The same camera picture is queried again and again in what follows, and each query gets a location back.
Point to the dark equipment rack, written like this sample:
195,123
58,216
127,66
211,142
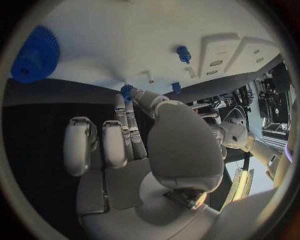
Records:
274,97

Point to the small blue gear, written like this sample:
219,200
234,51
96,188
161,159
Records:
125,90

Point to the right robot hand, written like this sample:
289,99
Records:
182,142

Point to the white task board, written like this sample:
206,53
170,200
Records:
117,46

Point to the glowing light bar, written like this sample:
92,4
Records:
242,183

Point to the blue peg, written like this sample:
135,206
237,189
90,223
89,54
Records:
182,53

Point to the large blue gear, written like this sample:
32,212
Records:
35,56

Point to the blue block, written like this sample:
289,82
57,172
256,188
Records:
176,87

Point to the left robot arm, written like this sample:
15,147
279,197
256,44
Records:
236,135

